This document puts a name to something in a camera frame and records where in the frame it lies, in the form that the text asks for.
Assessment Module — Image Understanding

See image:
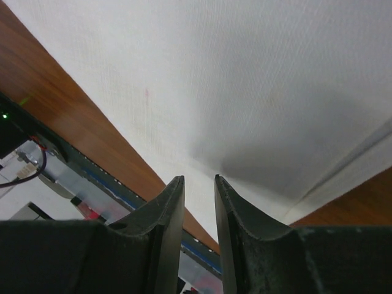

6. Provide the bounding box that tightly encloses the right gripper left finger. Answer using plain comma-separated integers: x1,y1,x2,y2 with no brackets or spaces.
1,176,184,293

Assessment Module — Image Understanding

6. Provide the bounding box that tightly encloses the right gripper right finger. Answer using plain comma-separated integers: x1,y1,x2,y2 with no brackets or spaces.
214,175,391,293

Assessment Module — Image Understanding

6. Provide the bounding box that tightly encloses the white cloth napkin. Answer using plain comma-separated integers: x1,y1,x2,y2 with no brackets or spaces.
6,1,391,238

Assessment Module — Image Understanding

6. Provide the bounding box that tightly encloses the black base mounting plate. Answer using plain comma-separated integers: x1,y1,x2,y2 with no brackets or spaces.
1,95,223,293

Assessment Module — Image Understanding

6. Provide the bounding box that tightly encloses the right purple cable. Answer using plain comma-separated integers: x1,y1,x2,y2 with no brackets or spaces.
0,136,48,189

